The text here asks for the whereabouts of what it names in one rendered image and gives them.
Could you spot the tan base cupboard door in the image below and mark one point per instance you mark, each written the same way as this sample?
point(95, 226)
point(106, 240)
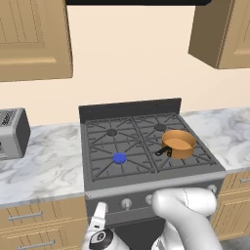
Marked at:
point(232, 215)

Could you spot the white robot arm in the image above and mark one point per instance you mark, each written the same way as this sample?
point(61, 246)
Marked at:
point(185, 208)

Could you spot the black range hood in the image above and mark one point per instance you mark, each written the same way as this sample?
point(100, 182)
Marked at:
point(136, 2)

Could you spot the white stove knob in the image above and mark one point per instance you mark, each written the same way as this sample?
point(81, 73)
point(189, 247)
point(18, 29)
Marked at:
point(149, 199)
point(126, 204)
point(212, 188)

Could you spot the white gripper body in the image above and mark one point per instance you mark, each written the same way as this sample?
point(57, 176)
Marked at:
point(101, 213)

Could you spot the blue burner flame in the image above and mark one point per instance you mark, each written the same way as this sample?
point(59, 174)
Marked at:
point(119, 158)

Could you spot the tan wall cupboard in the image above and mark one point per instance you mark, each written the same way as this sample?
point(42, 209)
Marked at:
point(224, 32)

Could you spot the dark grey gas stove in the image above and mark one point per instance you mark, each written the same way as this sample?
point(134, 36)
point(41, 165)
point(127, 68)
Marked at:
point(130, 175)

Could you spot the tan drawer front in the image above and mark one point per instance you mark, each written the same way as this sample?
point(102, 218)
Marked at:
point(68, 237)
point(232, 182)
point(55, 211)

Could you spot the grey toaster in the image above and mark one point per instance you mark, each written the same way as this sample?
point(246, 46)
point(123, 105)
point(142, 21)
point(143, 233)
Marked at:
point(13, 133)

